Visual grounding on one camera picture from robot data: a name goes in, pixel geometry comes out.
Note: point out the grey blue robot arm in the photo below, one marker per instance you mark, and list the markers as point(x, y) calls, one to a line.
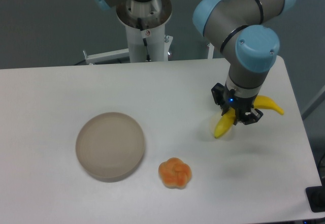
point(235, 28)

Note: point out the orange knotted bread roll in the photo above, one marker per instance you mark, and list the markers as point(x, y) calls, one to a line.
point(174, 173)

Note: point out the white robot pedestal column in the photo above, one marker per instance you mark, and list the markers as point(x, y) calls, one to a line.
point(145, 29)

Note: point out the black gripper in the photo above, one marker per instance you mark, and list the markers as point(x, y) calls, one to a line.
point(240, 99)

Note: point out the beige round plate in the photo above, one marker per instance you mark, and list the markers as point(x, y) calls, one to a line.
point(110, 146)

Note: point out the yellow toy banana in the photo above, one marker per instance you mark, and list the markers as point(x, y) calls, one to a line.
point(228, 119)

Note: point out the black device at table edge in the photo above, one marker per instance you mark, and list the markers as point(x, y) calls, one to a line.
point(315, 196)

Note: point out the white metal base bracket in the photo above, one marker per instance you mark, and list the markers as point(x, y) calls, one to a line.
point(106, 57)

